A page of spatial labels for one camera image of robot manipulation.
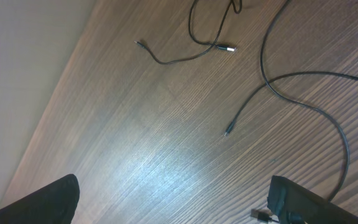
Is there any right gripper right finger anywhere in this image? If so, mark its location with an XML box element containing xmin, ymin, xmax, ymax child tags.
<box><xmin>267</xmin><ymin>175</ymin><xmax>358</xmax><ymax>224</ymax></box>

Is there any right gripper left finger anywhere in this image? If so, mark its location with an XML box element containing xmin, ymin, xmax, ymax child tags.
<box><xmin>0</xmin><ymin>174</ymin><xmax>80</xmax><ymax>224</ymax></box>

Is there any separated black usb cable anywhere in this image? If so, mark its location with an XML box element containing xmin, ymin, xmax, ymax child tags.
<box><xmin>249</xmin><ymin>208</ymin><xmax>281</xmax><ymax>224</ymax></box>

